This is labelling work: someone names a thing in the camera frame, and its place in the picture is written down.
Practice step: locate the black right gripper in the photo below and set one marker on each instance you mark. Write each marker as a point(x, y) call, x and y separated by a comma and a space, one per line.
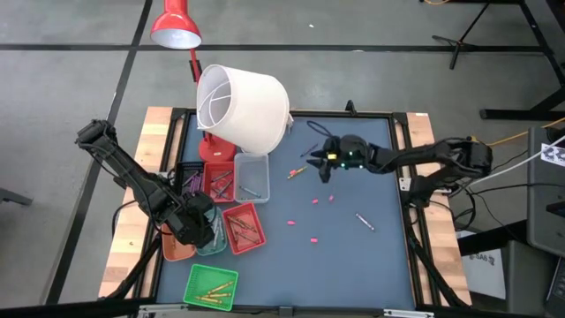
point(348, 152)

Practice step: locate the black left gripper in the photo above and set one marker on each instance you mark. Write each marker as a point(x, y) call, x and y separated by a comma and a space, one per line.
point(194, 221)

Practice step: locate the yellow green crayon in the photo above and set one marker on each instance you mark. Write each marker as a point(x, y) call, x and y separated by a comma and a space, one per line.
point(299, 171)

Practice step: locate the brown crayon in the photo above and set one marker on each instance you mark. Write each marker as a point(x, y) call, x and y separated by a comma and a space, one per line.
point(242, 223)
point(247, 238)

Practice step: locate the yellow orange crayon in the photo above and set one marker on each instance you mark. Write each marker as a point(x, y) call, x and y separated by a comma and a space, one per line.
point(208, 300)

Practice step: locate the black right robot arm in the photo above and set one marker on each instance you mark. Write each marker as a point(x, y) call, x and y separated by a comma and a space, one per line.
point(424, 156)

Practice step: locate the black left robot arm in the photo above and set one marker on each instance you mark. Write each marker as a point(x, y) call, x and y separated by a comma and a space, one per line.
point(132, 176)

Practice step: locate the dark purple crayon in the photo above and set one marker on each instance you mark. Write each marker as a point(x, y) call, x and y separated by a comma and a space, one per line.
point(310, 150)

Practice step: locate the orange plastic bin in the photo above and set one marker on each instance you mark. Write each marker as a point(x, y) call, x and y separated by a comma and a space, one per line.
point(176, 252)

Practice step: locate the teal plastic bin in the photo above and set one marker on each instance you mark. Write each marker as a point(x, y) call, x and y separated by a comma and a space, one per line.
point(220, 247)

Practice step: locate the dark red crayon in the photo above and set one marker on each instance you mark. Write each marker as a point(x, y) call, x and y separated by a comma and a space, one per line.
point(225, 189)

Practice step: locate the red orange crayon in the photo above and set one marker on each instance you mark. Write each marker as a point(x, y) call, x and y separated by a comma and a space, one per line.
point(221, 176)

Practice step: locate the black plastic basket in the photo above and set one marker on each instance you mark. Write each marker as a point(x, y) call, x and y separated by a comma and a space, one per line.
point(187, 168)

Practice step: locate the green plastic basket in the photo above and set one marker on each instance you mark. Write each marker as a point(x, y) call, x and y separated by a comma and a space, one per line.
point(198, 278)

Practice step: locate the red plastic basket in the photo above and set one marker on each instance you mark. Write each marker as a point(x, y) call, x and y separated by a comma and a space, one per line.
point(256, 212)
point(218, 165)

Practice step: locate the grey crayon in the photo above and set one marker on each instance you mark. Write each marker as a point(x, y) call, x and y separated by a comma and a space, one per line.
point(249, 191)

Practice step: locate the clear plastic bin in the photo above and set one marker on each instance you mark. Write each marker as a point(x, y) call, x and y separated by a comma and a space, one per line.
point(253, 170)

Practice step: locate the table lamp with white shade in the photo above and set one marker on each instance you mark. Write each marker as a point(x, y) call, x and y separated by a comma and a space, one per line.
point(256, 110)

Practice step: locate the wooden side board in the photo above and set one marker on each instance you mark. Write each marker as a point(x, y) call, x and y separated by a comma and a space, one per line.
point(417, 128)
point(145, 137)

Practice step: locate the black bar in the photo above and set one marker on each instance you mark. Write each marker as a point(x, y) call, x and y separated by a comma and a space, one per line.
point(66, 309)

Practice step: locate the grey chair leg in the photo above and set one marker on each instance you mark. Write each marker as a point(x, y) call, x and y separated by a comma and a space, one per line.
point(15, 197)

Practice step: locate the black desk leg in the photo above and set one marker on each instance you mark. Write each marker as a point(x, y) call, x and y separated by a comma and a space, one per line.
point(507, 115)

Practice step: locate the red desk lamp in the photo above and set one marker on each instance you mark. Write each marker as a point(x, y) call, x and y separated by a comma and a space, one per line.
point(176, 22)

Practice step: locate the black tripod stand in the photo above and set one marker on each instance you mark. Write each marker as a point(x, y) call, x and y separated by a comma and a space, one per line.
point(474, 22)

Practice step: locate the grey cabinet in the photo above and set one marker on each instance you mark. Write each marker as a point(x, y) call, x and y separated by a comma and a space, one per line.
point(543, 207)

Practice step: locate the printed marker paper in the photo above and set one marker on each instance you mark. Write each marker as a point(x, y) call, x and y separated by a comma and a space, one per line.
point(554, 154)

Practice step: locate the dark keyboard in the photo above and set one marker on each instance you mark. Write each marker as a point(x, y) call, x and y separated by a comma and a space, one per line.
point(557, 287)

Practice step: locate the black table frame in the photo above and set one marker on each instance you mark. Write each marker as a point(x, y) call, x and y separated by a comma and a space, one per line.
point(335, 113)

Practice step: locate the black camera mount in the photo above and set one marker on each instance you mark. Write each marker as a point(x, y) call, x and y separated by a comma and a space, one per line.
point(351, 106)

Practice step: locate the silver bracket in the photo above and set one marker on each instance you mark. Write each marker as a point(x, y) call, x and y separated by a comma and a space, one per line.
point(408, 314)
point(163, 309)

